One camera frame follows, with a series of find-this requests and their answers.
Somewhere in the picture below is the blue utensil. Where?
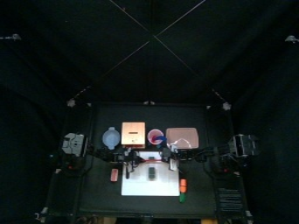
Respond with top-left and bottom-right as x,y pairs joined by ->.
155,135 -> 168,146

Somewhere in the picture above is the orange toy carrot green top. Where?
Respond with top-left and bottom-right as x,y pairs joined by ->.
178,178 -> 189,204

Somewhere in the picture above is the light blue bowl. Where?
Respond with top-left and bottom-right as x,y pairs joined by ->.
102,126 -> 122,151

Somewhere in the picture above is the pink cup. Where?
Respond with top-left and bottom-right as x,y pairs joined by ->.
147,129 -> 166,146

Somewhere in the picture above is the wooden box with slot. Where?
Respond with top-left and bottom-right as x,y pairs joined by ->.
120,122 -> 147,149

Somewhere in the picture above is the salmon red toy block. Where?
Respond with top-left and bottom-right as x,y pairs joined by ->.
110,168 -> 119,183

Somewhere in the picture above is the white cutting board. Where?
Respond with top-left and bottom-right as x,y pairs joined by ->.
120,150 -> 182,197

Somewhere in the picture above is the thin white cord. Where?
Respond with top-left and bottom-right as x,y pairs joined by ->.
108,0 -> 221,95
75,0 -> 207,95

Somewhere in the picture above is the silver frame clamp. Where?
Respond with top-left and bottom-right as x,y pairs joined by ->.
0,33 -> 24,41
285,34 -> 299,44

